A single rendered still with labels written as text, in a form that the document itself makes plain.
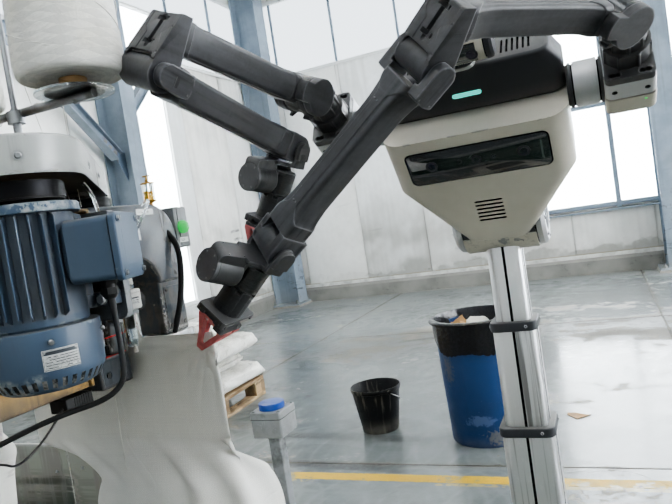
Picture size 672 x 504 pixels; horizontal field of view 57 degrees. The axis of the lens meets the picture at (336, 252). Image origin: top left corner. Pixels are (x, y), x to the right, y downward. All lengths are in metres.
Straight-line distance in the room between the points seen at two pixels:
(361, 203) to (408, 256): 1.08
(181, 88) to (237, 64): 0.15
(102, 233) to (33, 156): 0.13
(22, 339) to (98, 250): 0.14
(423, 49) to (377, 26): 8.78
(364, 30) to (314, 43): 0.82
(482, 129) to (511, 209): 0.22
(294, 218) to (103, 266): 0.31
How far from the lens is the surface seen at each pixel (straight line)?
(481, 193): 1.40
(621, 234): 8.98
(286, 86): 1.25
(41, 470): 2.09
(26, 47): 1.05
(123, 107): 7.18
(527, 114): 1.30
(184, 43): 1.06
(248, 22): 10.36
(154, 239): 1.34
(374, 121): 0.96
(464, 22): 0.93
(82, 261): 0.88
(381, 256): 9.50
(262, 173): 1.25
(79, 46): 1.03
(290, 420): 1.50
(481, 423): 3.31
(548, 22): 1.08
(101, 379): 1.21
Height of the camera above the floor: 1.25
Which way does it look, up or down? 3 degrees down
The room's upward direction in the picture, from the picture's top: 9 degrees counter-clockwise
